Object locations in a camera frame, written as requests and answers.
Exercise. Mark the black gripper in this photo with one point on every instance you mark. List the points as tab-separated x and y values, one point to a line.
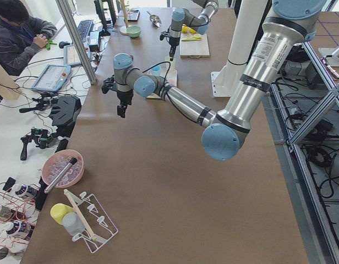
173	41
124	97

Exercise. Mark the blue cup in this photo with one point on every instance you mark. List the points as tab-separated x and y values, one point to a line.
156	70

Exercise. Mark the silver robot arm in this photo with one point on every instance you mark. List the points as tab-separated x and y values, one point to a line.
182	16
287	23

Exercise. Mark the cream rabbit tray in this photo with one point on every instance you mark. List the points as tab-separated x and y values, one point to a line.
168	71

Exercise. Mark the wooden cutting board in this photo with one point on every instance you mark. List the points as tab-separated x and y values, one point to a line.
194	49

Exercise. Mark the yellow plastic knife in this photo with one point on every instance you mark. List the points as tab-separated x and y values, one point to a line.
191	39

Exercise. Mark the metal scoop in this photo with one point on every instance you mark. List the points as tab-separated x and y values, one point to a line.
155	19

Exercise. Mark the green bowl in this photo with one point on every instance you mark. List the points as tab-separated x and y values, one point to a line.
133	31

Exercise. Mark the wooden cup stand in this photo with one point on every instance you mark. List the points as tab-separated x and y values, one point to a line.
124	14

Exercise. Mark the black plastic housing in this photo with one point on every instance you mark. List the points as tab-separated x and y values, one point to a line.
64	114

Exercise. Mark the metal pestle in bowl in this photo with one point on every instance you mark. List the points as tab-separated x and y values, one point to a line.
56	180

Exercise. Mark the blue teach pendant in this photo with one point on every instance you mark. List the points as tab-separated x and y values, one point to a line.
52	78
70	56

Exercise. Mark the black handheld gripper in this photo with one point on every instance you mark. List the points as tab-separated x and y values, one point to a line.
45	101
41	137

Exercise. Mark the black monitor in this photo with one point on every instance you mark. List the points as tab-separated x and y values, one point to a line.
107	25

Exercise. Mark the black keyboard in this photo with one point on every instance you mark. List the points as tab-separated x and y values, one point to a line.
84	28

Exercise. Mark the yellow cup on rack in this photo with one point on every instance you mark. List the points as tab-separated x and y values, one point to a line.
59	210

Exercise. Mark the grey cup on rack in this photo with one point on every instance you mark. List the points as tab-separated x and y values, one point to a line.
72	223

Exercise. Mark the seated person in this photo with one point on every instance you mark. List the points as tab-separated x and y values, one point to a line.
21	36

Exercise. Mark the wooden stick on rack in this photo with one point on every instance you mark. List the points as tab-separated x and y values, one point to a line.
68	194

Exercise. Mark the black gripper camera mount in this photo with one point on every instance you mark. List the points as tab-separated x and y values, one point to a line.
165	35

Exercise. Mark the aluminium frame post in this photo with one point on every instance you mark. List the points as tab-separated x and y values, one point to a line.
67	16

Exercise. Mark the white wire rack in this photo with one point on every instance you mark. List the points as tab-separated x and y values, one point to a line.
98	219

